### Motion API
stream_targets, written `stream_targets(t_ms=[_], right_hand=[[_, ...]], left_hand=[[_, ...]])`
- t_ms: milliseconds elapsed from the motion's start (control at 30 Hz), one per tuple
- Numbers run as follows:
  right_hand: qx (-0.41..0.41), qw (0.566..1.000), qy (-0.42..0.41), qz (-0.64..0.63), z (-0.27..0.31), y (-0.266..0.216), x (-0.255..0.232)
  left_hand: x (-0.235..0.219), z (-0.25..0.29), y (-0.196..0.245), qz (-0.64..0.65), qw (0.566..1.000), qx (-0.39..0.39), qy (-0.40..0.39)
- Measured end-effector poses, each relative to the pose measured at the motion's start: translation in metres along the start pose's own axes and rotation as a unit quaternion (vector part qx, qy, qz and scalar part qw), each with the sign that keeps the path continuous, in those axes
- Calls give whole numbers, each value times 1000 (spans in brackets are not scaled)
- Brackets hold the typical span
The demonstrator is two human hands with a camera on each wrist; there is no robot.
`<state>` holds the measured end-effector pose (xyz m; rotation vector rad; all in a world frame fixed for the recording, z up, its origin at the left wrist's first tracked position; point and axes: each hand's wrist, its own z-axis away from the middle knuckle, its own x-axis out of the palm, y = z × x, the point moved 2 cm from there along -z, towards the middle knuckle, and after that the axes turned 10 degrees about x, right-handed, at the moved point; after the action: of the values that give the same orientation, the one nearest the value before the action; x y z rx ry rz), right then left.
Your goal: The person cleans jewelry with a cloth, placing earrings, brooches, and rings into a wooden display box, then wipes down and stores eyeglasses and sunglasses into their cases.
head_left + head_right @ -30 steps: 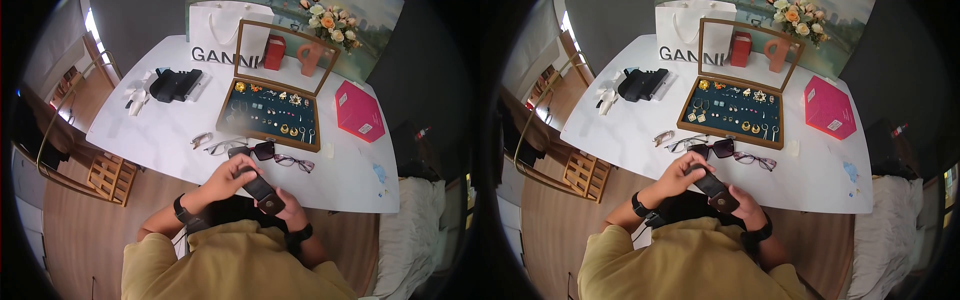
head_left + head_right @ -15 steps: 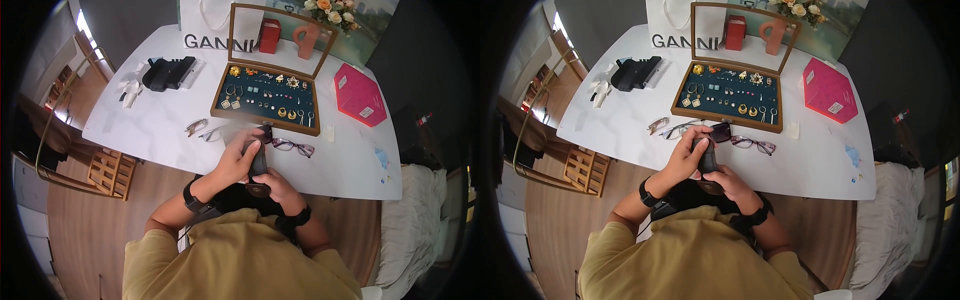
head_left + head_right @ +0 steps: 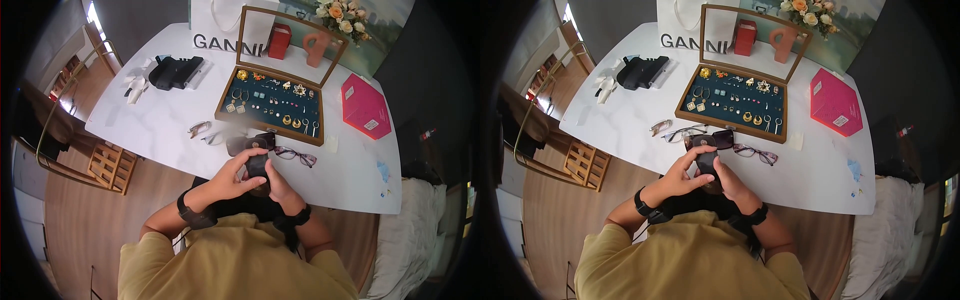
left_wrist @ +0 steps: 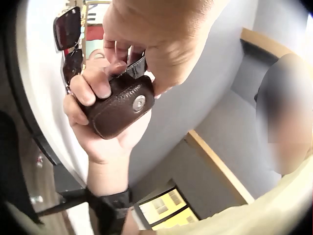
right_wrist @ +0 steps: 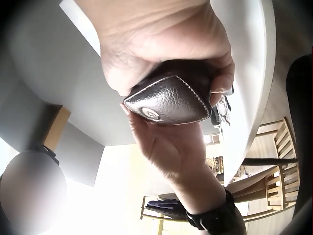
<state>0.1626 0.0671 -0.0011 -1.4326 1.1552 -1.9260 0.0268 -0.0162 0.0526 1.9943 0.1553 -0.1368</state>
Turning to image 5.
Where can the person's left thumb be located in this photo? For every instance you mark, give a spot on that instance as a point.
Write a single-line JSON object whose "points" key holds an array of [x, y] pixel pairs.
{"points": [[133, 117]]}

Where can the light wooden panel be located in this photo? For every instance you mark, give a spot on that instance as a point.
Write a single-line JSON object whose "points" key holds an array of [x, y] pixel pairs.
{"points": [[56, 127]]}

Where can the person's right thumb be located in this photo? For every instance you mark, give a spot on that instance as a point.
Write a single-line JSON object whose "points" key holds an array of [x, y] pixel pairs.
{"points": [[223, 76]]}

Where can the dark blue cloth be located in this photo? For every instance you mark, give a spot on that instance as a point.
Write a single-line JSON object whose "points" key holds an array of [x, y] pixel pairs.
{"points": [[163, 206]]}

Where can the person's left hand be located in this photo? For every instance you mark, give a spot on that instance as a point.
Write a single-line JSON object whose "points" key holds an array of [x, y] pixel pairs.
{"points": [[171, 151]]}

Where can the person's right hand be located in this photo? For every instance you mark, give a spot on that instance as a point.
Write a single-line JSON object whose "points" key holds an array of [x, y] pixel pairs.
{"points": [[156, 36]]}

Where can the brown leather key case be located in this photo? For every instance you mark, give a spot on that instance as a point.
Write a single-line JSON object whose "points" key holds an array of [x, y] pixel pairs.
{"points": [[171, 100]]}

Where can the bunch of keys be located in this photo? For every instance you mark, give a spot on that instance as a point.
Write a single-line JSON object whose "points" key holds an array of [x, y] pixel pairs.
{"points": [[223, 110]]}

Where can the black wrist band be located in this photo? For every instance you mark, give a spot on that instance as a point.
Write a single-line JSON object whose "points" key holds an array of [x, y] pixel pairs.
{"points": [[207, 210]]}

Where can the wooden slatted chair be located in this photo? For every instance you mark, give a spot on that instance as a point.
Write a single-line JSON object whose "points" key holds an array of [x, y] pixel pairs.
{"points": [[281, 171]]}

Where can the white round table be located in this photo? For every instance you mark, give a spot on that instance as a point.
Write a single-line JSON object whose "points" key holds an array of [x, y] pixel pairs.
{"points": [[254, 73]]}

